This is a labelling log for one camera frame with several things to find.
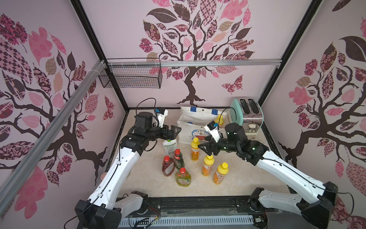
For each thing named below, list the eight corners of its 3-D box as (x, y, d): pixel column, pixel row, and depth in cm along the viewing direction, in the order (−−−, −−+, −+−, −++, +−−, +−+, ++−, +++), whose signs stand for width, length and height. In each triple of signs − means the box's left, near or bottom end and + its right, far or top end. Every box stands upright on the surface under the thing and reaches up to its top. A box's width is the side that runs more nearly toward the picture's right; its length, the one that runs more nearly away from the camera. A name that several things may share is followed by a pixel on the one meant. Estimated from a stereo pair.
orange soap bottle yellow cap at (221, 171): (214, 186, 82) (222, 172, 64) (211, 180, 84) (218, 164, 66) (221, 184, 83) (230, 169, 65) (218, 177, 85) (226, 161, 67)
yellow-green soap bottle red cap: (177, 184, 83) (175, 173, 69) (183, 178, 85) (182, 165, 71) (183, 191, 81) (183, 181, 66) (190, 184, 83) (190, 173, 68)
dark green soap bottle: (174, 167, 89) (172, 153, 74) (178, 161, 91) (176, 147, 77) (181, 171, 87) (180, 158, 73) (185, 165, 90) (184, 151, 75)
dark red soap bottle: (164, 176, 85) (160, 163, 71) (169, 167, 89) (166, 153, 74) (169, 178, 84) (165, 166, 70) (174, 169, 88) (171, 156, 73)
